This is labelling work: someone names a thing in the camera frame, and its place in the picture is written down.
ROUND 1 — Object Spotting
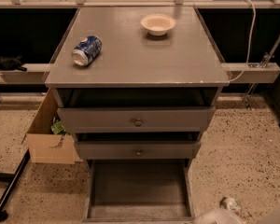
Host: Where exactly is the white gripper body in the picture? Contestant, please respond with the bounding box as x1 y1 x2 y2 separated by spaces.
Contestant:
193 208 246 224

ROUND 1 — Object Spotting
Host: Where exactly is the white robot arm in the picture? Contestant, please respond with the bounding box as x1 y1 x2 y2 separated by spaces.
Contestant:
193 200 280 224

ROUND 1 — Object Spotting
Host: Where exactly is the grey top drawer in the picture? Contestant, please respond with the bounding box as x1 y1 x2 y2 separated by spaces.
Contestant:
58 107 215 133

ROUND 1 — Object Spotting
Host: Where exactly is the grey bottom drawer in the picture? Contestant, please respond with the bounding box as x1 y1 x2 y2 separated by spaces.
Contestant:
82 160 195 224

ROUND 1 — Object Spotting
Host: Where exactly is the grey drawer cabinet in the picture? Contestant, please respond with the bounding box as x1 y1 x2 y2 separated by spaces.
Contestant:
44 6 231 170

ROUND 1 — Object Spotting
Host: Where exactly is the blue soda can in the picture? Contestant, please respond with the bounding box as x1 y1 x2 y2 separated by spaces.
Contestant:
72 35 103 66

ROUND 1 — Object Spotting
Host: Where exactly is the metal support strut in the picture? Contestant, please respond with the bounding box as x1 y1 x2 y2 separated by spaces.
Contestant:
259 35 280 68

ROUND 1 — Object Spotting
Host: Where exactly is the green snack bag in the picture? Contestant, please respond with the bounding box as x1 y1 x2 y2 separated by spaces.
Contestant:
50 119 66 135

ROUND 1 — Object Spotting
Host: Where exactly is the cardboard box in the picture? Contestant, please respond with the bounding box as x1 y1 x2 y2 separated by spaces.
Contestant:
26 90 77 164

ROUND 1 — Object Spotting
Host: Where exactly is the white paper bowl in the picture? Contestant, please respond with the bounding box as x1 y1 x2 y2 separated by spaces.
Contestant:
140 14 176 36

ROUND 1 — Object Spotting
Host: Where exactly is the black object on ledge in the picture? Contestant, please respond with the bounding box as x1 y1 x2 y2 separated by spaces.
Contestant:
0 56 27 72

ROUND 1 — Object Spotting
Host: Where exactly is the white cable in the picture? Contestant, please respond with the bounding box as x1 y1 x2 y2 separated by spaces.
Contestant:
228 0 257 83

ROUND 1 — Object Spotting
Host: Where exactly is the black floor rail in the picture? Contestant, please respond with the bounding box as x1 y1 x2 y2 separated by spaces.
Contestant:
0 151 30 222

